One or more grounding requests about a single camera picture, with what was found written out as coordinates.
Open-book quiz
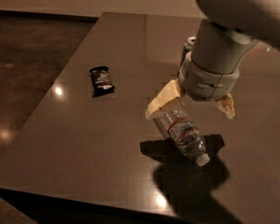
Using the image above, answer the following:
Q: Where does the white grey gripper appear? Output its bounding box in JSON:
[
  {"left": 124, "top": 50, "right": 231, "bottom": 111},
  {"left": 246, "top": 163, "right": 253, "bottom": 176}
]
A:
[{"left": 146, "top": 52, "right": 239, "bottom": 119}]

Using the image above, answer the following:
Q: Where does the clear plastic water bottle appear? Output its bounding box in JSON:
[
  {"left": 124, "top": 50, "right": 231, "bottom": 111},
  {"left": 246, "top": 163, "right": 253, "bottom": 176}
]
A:
[{"left": 153, "top": 106, "right": 210, "bottom": 167}]

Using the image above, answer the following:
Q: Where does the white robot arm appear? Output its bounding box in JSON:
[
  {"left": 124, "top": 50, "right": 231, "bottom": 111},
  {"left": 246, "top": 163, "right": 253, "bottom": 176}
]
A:
[{"left": 146, "top": 0, "right": 280, "bottom": 119}]

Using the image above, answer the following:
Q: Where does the silver green soda can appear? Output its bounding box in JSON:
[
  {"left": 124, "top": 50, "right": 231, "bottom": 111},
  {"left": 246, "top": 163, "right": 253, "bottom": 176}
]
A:
[{"left": 180, "top": 36, "right": 196, "bottom": 63}]

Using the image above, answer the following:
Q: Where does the black snack bar wrapper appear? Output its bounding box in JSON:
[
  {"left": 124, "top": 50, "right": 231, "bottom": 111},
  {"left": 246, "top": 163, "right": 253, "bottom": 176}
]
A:
[{"left": 89, "top": 66, "right": 115, "bottom": 97}]

